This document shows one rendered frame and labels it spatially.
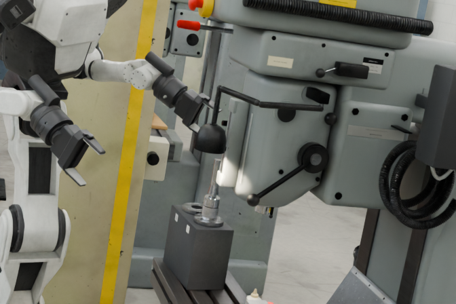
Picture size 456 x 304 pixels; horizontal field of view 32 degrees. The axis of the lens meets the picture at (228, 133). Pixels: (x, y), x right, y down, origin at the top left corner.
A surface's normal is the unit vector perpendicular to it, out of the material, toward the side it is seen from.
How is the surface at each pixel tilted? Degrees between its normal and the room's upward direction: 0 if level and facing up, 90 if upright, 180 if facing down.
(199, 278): 90
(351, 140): 90
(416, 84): 90
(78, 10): 102
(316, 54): 90
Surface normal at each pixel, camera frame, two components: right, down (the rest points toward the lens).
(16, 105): -0.54, 0.07
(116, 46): 0.29, 0.23
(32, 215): 0.51, -0.20
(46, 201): 0.51, 0.04
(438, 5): -0.94, -0.10
